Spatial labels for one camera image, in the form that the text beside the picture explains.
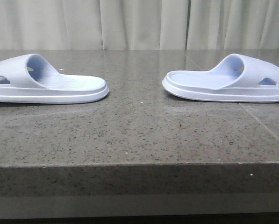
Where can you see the light blue slipper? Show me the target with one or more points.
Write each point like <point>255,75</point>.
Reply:
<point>32,79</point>
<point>237,78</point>

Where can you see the beige pleated curtain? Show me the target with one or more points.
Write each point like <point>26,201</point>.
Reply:
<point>139,24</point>

